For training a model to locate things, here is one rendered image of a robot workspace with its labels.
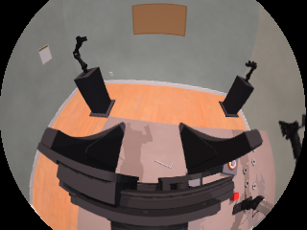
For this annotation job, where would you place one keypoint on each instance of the red cube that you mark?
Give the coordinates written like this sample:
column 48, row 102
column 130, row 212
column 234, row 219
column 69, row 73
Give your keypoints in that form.
column 236, row 196

